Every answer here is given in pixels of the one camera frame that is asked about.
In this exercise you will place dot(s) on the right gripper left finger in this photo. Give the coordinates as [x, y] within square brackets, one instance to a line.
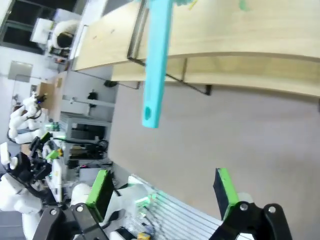
[98, 192]

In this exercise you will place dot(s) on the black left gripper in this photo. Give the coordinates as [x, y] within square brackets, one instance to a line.
[32, 165]

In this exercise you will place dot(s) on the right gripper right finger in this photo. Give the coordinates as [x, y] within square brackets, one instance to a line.
[225, 195]

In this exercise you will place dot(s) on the turquoise duster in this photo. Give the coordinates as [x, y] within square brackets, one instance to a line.
[157, 62]

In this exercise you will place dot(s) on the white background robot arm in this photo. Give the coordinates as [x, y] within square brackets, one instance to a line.
[25, 120]

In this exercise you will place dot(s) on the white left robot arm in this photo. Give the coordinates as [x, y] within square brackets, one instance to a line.
[15, 197]

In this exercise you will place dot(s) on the grey metal equipment rack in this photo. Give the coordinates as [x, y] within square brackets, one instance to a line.
[85, 140]

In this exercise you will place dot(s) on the white background desk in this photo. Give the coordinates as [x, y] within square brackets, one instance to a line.
[87, 102]

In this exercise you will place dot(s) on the person in white jacket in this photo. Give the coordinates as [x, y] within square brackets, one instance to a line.
[63, 30]

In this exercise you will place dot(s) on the green paper scrap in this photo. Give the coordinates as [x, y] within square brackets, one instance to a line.
[243, 5]

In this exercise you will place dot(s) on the yellow paper scrap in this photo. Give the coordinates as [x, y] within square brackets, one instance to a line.
[192, 5]

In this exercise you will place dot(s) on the wooden shelf unit black frame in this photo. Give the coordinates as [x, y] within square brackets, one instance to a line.
[107, 37]
[237, 30]

